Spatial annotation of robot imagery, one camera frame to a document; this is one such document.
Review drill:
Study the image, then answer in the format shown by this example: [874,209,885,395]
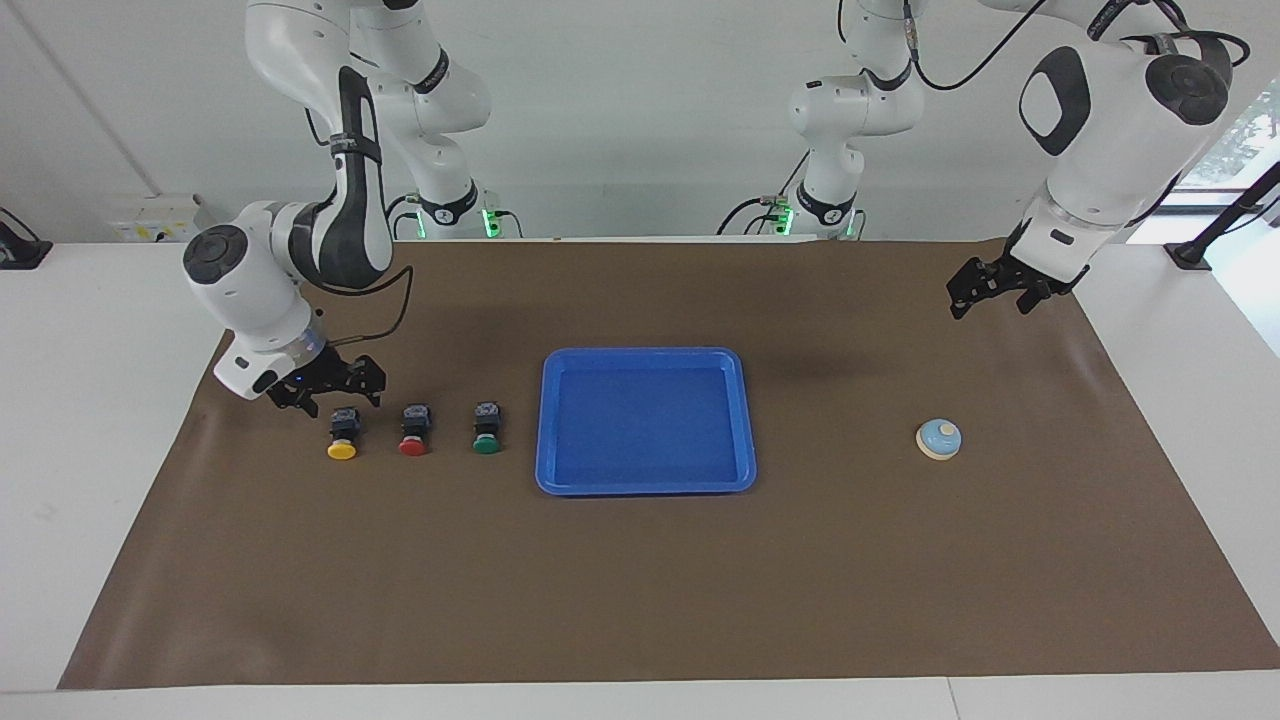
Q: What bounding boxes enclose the yellow push button switch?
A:
[327,405,361,461]

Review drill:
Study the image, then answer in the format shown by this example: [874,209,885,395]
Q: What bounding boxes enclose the red push button switch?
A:
[398,403,434,458]

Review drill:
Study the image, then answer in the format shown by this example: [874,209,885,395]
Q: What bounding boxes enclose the green push button switch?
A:
[471,400,504,456]

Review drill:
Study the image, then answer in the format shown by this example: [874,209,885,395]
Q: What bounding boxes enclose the light blue call bell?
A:
[915,418,963,463]

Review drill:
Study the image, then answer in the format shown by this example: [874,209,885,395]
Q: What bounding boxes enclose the blue plastic tray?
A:
[534,346,758,498]

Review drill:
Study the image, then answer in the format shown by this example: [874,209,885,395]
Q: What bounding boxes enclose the black angled stand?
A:
[1163,160,1280,272]

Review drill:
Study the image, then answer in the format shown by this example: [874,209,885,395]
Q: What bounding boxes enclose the bright window pane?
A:
[1175,80,1280,193]

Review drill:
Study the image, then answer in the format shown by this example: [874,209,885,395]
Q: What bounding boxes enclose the brown table mat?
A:
[57,238,1280,691]

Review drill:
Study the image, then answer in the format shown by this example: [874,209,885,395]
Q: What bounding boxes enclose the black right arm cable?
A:
[320,262,414,346]

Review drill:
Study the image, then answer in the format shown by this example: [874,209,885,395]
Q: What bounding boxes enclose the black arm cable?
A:
[900,0,1251,93]
[320,262,414,346]

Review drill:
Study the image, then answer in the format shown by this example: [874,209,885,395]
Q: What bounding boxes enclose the black base cable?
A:
[716,150,801,238]
[378,190,421,241]

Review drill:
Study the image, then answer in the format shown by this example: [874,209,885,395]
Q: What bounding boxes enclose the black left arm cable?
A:
[900,0,1251,93]

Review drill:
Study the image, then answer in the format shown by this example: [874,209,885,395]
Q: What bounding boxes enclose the black clamp mount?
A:
[0,207,54,271]

